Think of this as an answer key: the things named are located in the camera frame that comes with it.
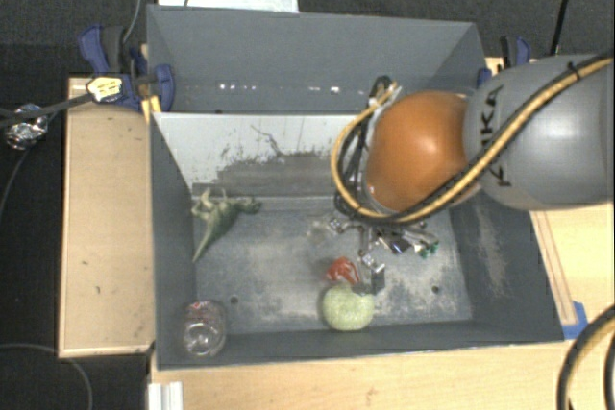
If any green apple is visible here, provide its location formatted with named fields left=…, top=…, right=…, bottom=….
left=321, top=282, right=377, bottom=332

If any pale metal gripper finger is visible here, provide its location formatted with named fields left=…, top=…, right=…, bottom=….
left=361, top=253, right=387, bottom=295
left=307, top=216, right=347, bottom=250

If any pale wood flat board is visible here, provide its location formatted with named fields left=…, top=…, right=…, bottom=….
left=57, top=76, right=158, bottom=359

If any red lumpy object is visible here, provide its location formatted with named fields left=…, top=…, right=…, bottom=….
left=325, top=255, right=362, bottom=285

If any green toy dinosaur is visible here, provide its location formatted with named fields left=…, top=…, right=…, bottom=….
left=190, top=187, right=263, bottom=263

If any grey metal bin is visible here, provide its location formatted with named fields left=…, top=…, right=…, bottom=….
left=143, top=3, right=566, bottom=371

